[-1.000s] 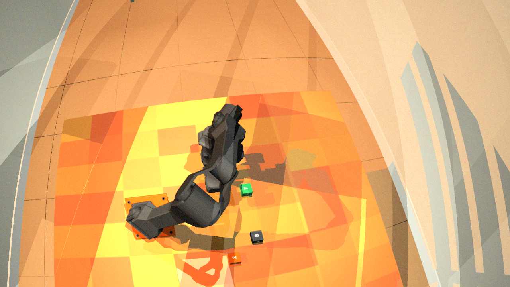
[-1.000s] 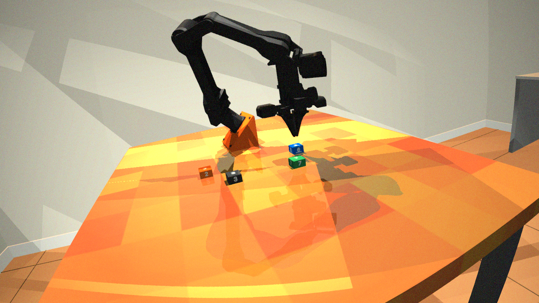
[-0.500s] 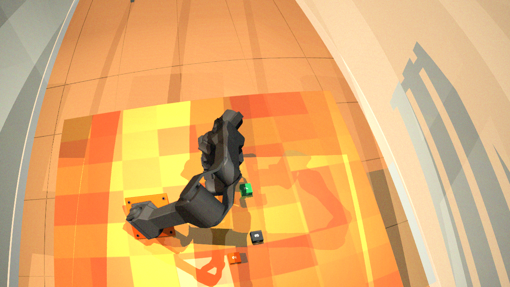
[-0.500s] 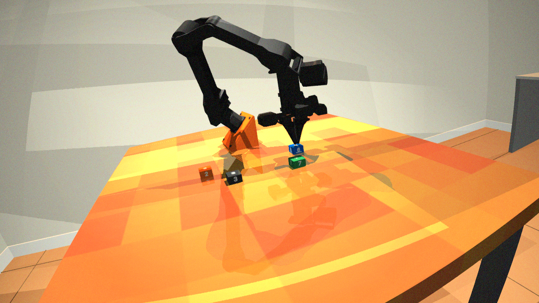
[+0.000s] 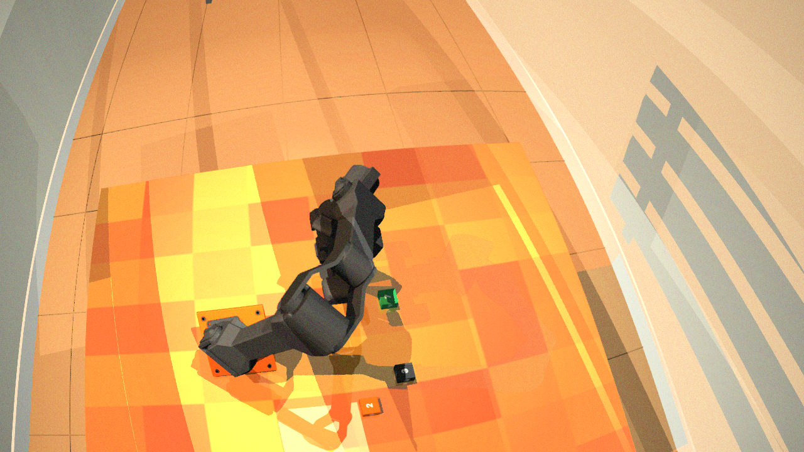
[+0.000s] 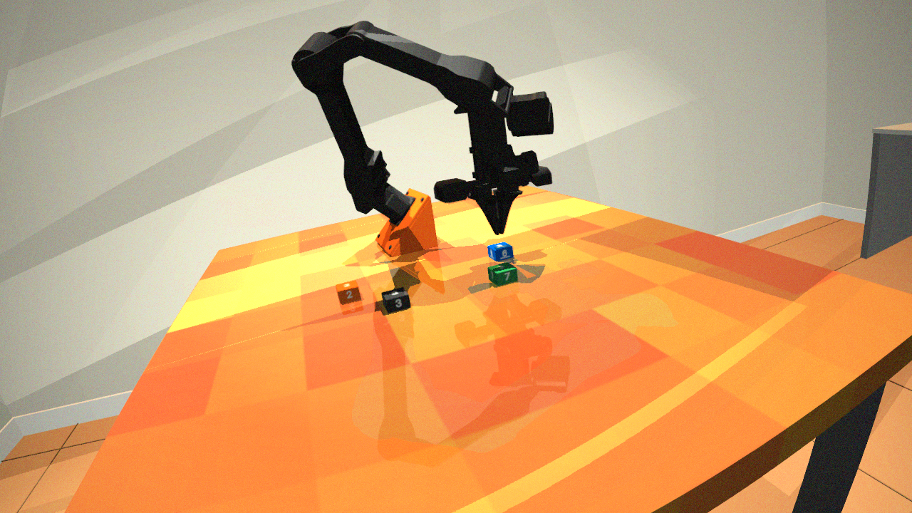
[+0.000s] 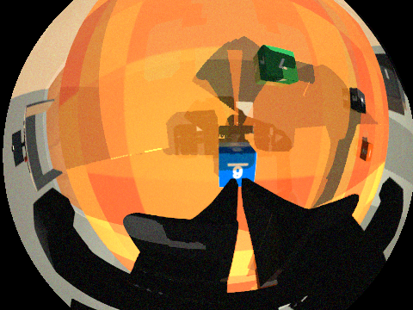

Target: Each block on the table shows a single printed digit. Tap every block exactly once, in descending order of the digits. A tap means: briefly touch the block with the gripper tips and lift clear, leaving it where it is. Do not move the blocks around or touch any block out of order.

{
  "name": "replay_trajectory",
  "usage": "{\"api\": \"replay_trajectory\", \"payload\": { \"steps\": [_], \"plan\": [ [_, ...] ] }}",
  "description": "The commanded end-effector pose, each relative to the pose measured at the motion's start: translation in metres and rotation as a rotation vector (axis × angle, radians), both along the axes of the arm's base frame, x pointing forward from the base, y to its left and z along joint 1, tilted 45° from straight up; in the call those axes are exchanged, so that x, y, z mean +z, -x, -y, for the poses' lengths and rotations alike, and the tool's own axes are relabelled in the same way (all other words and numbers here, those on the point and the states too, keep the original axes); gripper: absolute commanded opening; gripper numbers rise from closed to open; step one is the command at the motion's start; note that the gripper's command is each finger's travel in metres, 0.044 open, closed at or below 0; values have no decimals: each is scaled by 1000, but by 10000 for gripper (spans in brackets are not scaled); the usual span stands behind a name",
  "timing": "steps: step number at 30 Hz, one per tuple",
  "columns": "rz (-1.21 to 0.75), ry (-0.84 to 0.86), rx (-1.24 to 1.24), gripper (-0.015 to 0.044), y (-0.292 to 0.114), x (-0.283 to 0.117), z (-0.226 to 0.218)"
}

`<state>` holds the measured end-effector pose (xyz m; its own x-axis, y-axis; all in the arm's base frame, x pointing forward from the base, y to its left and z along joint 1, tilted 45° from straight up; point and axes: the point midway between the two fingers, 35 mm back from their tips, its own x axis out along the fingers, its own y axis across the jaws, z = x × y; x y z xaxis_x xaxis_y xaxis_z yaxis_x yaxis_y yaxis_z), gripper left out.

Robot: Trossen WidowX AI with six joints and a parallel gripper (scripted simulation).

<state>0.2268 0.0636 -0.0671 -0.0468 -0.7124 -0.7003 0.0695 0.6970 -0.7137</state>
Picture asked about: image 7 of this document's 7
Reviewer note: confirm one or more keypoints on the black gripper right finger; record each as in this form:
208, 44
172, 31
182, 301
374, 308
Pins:
279, 228

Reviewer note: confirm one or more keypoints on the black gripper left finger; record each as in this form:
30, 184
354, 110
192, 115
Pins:
211, 234

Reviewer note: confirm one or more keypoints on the green block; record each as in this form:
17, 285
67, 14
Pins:
277, 65

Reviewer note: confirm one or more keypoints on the blue block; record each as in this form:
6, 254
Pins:
236, 162

